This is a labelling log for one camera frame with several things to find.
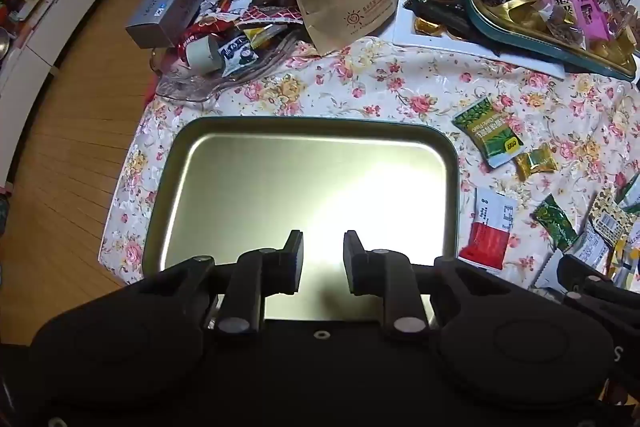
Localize small white paper cup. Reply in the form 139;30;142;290
186;38;224;72

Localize white board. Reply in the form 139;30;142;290
392;0;568;80

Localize red and white packet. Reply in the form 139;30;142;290
458;188;517;270

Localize pink snack packet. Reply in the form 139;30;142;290
540;0;608;40

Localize red snack packet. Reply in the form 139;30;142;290
185;17;236;48

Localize green yellow snack packet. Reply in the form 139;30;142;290
452;97;525;168

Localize teal rimmed metal tray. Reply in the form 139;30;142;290
141;116;460;323

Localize silver box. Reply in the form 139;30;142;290
125;0;207;50

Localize plain white packet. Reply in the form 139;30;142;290
535;249;566;290

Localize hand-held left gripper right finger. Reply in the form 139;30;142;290
342;230;507;341

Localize large clear plastic jar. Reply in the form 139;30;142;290
595;0;640;52

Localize white and black packet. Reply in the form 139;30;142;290
570;222;626;270

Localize blue and white packet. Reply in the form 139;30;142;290
220;36;261;78

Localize gold patterned packet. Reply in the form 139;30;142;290
590;187;638;240

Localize clear glass dish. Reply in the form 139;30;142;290
150;27;301;102

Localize white cabinet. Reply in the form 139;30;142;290
0;0;156;192

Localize red patterned packet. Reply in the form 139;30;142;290
245;4;303;25

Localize gold candy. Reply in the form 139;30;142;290
515;143;558;180

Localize floral tablecloth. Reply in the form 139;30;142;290
97;34;640;303

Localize gold foil chocolates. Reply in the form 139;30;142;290
415;17;446;36

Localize green and white packet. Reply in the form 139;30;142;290
617;172;640;208

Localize green candy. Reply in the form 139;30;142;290
530;194;578;253

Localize teal and gold candy tray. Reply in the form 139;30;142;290
452;0;638;80

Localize dark snack packet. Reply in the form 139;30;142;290
405;0;481;38

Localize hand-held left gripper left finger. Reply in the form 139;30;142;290
142;230;304;336

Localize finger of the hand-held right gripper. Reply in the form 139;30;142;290
556;253;640;323

